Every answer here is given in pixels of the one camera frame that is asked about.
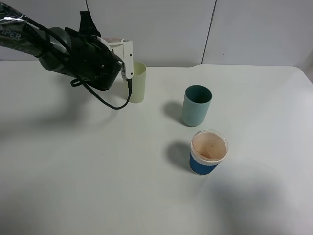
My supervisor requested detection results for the clear plastic drink bottle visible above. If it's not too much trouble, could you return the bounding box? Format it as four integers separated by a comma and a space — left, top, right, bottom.
104, 38, 128, 45

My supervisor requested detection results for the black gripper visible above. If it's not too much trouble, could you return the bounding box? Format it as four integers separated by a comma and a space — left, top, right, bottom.
39, 10, 122, 90

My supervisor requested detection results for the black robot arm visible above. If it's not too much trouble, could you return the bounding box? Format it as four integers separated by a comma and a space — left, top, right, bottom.
0, 2, 123, 91

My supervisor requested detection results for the teal plastic cup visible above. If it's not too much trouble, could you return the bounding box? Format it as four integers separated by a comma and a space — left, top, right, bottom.
182, 85, 213, 127

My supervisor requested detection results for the black camera cable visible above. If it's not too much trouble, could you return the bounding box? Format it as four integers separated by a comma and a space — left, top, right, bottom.
14, 14, 133, 110

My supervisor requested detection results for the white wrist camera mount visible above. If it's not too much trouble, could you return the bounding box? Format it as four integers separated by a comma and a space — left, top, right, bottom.
97, 37, 134, 80

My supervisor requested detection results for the glass cup blue sleeve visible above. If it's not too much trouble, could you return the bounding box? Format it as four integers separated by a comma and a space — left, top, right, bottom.
189, 129, 228, 175

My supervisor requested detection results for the pale yellow plastic cup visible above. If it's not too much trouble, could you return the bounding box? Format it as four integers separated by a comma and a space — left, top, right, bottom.
121, 61, 146, 103

